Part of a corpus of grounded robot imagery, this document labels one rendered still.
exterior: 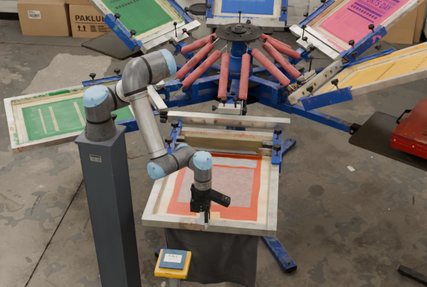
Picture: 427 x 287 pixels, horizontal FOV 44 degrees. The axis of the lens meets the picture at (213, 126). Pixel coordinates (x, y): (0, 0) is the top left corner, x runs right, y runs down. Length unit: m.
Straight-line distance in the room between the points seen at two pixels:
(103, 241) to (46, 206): 1.28
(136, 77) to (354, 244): 2.19
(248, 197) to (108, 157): 0.68
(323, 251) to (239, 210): 1.35
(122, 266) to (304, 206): 1.56
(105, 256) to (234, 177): 0.86
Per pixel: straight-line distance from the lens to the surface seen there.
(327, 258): 3.64
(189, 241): 2.52
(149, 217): 2.36
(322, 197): 4.10
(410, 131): 2.89
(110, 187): 2.65
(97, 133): 2.51
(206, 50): 3.38
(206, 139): 2.74
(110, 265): 3.05
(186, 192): 2.54
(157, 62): 2.12
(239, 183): 2.59
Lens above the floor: 2.57
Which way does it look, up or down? 32 degrees down
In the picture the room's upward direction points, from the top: straight up
